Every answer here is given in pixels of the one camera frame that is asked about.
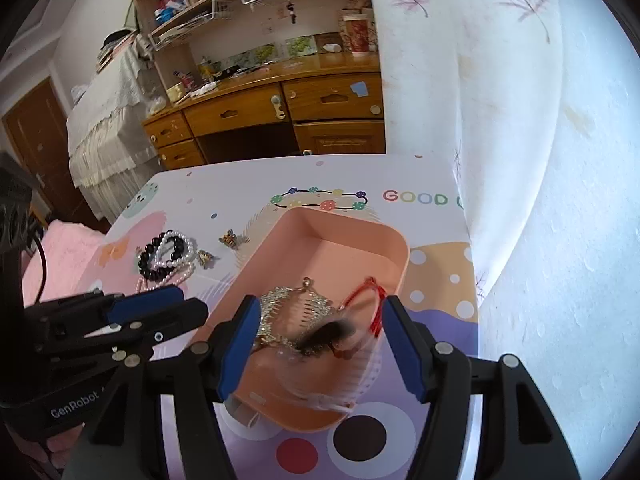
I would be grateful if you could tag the brown wooden door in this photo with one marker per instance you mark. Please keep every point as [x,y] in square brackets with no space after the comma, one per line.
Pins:
[40,130]

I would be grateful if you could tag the white lace covered furniture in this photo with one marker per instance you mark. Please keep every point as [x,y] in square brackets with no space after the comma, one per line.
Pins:
[105,125]

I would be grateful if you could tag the gold bee brooch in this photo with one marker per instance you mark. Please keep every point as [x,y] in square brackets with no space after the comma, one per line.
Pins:
[231,239]

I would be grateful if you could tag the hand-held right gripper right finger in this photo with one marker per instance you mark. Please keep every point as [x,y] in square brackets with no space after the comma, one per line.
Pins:
[406,355]

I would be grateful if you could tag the clear plastic hair comb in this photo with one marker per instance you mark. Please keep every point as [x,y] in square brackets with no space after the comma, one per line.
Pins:
[320,385]

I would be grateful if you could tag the wooden desk shelf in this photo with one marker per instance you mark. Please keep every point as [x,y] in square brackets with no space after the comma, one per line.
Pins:
[170,65]

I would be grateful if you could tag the yellow bowl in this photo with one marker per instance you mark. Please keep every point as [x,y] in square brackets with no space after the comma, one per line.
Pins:
[176,92]

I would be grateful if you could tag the pink blanket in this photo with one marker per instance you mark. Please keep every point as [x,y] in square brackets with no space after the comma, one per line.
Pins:
[65,250]

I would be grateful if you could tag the pink plastic box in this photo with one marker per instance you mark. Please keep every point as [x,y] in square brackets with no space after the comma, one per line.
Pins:
[340,255]

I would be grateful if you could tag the white drawer lock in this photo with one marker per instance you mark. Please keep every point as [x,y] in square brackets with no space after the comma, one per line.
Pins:
[278,106]

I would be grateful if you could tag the cartoon printed table cover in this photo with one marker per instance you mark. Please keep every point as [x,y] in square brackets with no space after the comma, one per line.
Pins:
[300,175]

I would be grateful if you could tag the small gold brooch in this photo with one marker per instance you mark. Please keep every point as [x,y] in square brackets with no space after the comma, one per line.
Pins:
[205,258]

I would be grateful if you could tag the small white cup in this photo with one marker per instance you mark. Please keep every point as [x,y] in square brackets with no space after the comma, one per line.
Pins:
[331,48]

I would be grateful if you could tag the gold tiara hair comb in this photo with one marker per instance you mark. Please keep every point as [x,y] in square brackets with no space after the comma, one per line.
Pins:
[280,305]

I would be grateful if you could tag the red paper cup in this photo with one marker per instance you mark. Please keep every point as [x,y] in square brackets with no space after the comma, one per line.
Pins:
[356,35]

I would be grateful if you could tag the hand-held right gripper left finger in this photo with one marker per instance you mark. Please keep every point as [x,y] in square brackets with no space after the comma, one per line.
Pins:
[239,350]

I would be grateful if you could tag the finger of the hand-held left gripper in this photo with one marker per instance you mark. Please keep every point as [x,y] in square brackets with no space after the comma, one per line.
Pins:
[170,322]
[145,302]

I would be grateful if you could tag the black fuzzy hair clip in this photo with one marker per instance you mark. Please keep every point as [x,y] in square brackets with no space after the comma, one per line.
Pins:
[325,335]

